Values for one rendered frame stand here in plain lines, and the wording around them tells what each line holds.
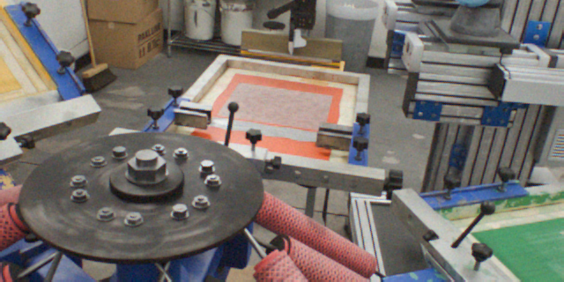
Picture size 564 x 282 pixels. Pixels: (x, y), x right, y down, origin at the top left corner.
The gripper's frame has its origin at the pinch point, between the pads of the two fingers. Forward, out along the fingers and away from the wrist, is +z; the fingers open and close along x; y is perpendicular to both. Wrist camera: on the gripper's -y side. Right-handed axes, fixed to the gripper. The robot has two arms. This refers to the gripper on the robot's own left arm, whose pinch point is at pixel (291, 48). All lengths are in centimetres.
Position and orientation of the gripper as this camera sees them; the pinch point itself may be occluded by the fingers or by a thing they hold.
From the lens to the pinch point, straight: 198.6
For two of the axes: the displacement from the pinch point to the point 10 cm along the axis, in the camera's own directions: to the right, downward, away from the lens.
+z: -0.8, 9.0, 4.3
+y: 9.8, 1.4, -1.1
